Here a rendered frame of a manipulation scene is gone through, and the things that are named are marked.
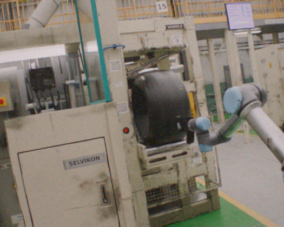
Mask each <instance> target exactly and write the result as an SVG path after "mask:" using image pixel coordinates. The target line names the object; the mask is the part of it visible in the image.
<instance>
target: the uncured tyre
mask: <svg viewBox="0 0 284 227"><path fill-rule="evenodd" d="M164 83H165V84H164ZM157 84H160V85H157ZM178 85H181V86H182V87H183V90H180V89H179V87H178ZM131 102H132V109H133V115H134V122H135V125H136V128H137V131H138V134H139V135H140V137H141V139H142V140H143V142H144V143H146V144H148V145H149V146H150V147H152V146H157V145H161V144H166V143H171V142H175V141H182V140H183V139H184V138H185V136H186V131H185V132H178V126H177V123H179V119H184V118H188V117H191V106H190V100H189V96H188V93H187V89H186V87H185V86H184V83H183V81H182V79H181V78H180V77H179V76H178V75H176V74H175V73H174V72H172V71H171V70H166V69H163V70H156V71H148V72H143V73H141V74H138V75H137V77H136V78H135V80H134V82H133V85H132V89H131ZM176 115H181V118H176Z"/></svg>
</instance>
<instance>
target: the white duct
mask: <svg viewBox="0 0 284 227"><path fill-rule="evenodd" d="M60 1H61V0H42V1H41V2H40V4H39V5H38V7H37V8H36V10H35V11H34V13H33V14H32V15H31V17H30V18H29V19H28V21H27V23H26V24H29V23H30V28H31V29H37V28H43V26H44V25H45V23H46V22H47V21H48V20H49V18H50V16H51V15H52V13H53V12H54V10H55V9H56V8H57V6H58V5H59V3H60ZM30 28H29V29H30Z"/></svg>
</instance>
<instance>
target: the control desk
mask: <svg viewBox="0 0 284 227"><path fill-rule="evenodd" d="M3 122H4V127H5V133H6V141H7V144H8V149H9V155H10V160H11V165H12V170H13V173H14V179H15V184H16V189H17V194H18V199H19V204H20V207H21V212H22V216H23V220H24V225H25V227H137V220H136V213H135V208H134V202H133V198H132V191H131V186H130V179H129V174H128V167H127V161H126V155H125V151H124V145H123V139H122V133H121V123H120V117H119V113H118V107H117V101H109V102H103V103H98V104H93V105H88V106H83V107H79V108H72V109H66V110H60V111H54V112H47V113H42V114H38V115H37V114H35V115H28V116H23V117H17V118H12V119H6V120H3Z"/></svg>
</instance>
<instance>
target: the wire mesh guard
mask: <svg viewBox="0 0 284 227"><path fill-rule="evenodd" d="M205 117H207V118H211V119H212V120H211V124H212V131H213V132H215V128H214V121H213V115H211V116H205ZM214 148H215V150H214V151H215V155H216V156H215V157H216V162H217V165H216V166H217V169H218V170H217V172H218V178H219V183H220V185H219V186H217V184H216V186H213V187H212V186H211V188H209V187H208V188H207V189H203V190H200V191H198V190H197V192H193V193H190V192H188V193H190V194H188V195H183V196H180V197H178V196H177V198H174V197H173V198H174V199H170V200H168V201H163V200H161V202H159V201H158V202H159V203H156V202H155V204H153V203H154V202H153V203H152V205H149V206H147V207H148V208H152V207H155V206H158V205H161V204H164V203H168V202H172V201H175V200H178V199H183V198H186V197H190V196H193V195H197V194H199V193H203V192H206V191H209V190H212V189H216V188H219V187H222V184H221V174H220V167H219V157H218V153H217V145H216V146H215V147H214Z"/></svg>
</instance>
